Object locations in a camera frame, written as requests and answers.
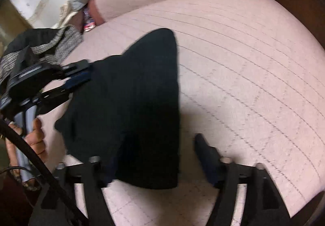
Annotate houndstooth coat with black lining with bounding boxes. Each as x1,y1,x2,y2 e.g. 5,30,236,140
0,25,83,84

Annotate black pants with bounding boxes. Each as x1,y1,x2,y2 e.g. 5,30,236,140
54,28,182,189

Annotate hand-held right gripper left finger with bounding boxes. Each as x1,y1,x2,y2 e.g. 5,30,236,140
28,156,115,226

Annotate cream cloth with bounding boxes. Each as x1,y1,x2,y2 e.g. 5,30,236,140
60,1,80,26

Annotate person's left hand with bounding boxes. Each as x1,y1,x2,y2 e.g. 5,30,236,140
5,117,49,165

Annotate pink quilted bed sheet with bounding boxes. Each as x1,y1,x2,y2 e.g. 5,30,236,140
38,0,325,226

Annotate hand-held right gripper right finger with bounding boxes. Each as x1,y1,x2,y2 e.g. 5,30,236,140
194,133,292,226

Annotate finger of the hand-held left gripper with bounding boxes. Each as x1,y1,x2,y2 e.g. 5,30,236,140
61,60,92,90
39,87,74,116

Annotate black cable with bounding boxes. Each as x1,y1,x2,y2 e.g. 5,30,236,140
0,119,87,226

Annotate colourful printed packet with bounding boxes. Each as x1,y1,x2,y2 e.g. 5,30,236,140
82,8,96,32

